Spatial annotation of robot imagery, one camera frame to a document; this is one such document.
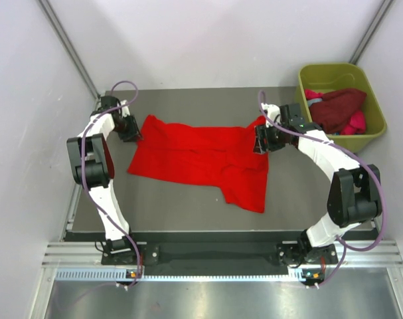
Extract red t shirt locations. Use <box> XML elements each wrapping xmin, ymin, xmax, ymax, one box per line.
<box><xmin>127</xmin><ymin>115</ymin><xmax>269</xmax><ymax>213</ymax></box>

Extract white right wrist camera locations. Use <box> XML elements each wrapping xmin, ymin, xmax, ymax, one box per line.
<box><xmin>261</xmin><ymin>103</ymin><xmax>281</xmax><ymax>127</ymax></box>

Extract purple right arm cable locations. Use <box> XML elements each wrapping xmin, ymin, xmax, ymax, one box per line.
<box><xmin>258</xmin><ymin>89</ymin><xmax>387</xmax><ymax>289</ymax></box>

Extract maroon shirt in bin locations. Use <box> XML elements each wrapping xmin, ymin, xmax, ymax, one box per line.
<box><xmin>309</xmin><ymin>88</ymin><xmax>367</xmax><ymax>134</ymax></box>

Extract olive green plastic bin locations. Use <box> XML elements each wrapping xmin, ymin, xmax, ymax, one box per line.
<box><xmin>295</xmin><ymin>63</ymin><xmax>387</xmax><ymax>153</ymax></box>

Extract aluminium frame post right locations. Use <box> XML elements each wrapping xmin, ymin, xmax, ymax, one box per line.
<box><xmin>349</xmin><ymin>0</ymin><xmax>395</xmax><ymax>65</ymax></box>

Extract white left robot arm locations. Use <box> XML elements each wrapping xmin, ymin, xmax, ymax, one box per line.
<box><xmin>66</xmin><ymin>96</ymin><xmax>142</xmax><ymax>266</ymax></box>

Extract aluminium frame post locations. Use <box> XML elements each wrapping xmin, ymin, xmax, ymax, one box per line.
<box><xmin>349</xmin><ymin>0</ymin><xmax>395</xmax><ymax>65</ymax></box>
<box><xmin>36</xmin><ymin>0</ymin><xmax>100</xmax><ymax>100</ymax></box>

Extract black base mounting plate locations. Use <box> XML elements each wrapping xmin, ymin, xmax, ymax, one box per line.
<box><xmin>101</xmin><ymin>231</ymin><xmax>340</xmax><ymax>276</ymax></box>

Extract aluminium front rail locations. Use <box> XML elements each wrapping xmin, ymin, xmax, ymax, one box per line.
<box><xmin>42</xmin><ymin>241</ymin><xmax>403</xmax><ymax>282</ymax></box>

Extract pink shirt in bin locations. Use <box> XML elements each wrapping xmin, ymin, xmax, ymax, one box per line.
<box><xmin>304</xmin><ymin>89</ymin><xmax>366</xmax><ymax>135</ymax></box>

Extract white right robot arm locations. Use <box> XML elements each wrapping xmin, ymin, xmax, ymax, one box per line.
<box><xmin>254</xmin><ymin>102</ymin><xmax>382</xmax><ymax>263</ymax></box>

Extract aluminium frame post left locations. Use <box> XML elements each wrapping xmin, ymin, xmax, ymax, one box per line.
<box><xmin>36</xmin><ymin>0</ymin><xmax>100</xmax><ymax>100</ymax></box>

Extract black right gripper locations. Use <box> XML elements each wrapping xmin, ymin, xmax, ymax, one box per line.
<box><xmin>253</xmin><ymin>121</ymin><xmax>288</xmax><ymax>155</ymax></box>

